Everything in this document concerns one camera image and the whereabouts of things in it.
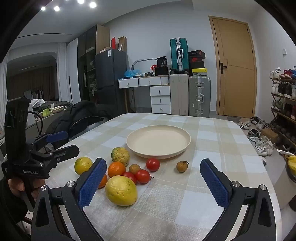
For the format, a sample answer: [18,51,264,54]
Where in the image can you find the white desk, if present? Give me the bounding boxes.
[118,75,171,113]

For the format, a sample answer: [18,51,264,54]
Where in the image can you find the blue plastic bag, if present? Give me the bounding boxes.
[125,69,141,78]

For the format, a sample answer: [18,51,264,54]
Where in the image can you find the brown cardboard box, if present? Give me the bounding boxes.
[261,128,279,143]

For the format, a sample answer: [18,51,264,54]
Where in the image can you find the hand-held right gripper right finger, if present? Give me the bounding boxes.
[199,158,277,241]

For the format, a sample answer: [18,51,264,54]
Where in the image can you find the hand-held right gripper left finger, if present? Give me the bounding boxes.
[31,158,111,241]

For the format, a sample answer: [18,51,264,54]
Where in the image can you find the person's left hand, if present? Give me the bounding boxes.
[7,177,48,204]

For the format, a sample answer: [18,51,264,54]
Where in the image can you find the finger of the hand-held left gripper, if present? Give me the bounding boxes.
[28,131,69,151]
[30,145,80,165]

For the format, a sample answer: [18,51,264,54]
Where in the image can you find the black bag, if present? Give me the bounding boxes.
[154,66,169,76]

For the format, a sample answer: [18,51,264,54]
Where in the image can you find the black jacket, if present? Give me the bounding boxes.
[45,100,109,142]

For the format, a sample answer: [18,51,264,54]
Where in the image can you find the dark wardrobe shelving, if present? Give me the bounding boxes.
[77,24,110,102]

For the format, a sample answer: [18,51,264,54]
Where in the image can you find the yellow-green citrus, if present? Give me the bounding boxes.
[74,157,93,175]

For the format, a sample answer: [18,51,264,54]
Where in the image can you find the brown longan with stem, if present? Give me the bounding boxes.
[176,160,189,173]

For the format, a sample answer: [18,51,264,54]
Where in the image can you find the large yellow citrus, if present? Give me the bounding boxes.
[105,175,138,207]

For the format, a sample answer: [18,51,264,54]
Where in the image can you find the beige suitcase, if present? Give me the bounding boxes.
[169,74,189,116]

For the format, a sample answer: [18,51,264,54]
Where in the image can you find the beige checked tablecloth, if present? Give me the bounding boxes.
[46,113,282,241]

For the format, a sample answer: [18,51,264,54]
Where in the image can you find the white cloth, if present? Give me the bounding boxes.
[31,99,47,108]

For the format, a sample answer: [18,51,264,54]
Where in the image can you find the brown curtain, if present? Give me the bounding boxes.
[8,67,57,100]

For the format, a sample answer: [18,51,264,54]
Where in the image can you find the open cardboard box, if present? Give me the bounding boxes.
[118,36,127,52]

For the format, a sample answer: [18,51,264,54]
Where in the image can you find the tan wooden door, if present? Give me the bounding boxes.
[208,16,258,116]

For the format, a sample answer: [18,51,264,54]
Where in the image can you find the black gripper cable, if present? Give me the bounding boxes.
[27,111,44,136]

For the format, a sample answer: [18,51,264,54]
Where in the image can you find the orange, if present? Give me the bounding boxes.
[98,174,108,189]
[107,161,127,178]

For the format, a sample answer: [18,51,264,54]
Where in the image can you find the white curtain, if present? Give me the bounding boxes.
[58,42,70,102]

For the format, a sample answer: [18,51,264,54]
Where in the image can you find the rows of assorted shoes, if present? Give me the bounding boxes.
[269,66,296,144]

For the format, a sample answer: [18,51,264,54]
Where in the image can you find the dark grey refrigerator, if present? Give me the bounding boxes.
[95,49,127,112]

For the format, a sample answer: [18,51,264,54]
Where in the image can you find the wooden shoe rack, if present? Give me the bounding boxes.
[269,77,296,156]

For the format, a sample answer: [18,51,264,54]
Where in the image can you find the red tomato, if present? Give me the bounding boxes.
[146,158,161,172]
[135,169,154,184]
[122,171,137,185]

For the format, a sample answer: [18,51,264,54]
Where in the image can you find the silver suitcase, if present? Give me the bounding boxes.
[189,75,211,117]

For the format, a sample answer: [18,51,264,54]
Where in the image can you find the bumpy green-yellow citrus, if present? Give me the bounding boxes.
[111,147,130,167]

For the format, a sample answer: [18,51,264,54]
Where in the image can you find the white drawer cabinet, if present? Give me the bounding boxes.
[150,85,171,114]

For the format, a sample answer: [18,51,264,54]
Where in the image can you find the cream round plate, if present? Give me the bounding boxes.
[126,125,191,159]

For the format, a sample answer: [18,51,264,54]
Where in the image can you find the cluster of white sneakers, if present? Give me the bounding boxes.
[238,116,275,157]

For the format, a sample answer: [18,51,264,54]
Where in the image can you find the grey metal tube frame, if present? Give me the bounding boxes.
[131,58,158,71]

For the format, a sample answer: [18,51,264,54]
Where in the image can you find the teal suitcase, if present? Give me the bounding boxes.
[170,38,189,75]

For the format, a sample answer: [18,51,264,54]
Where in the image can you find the person's left forearm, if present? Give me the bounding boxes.
[0,176,33,234]

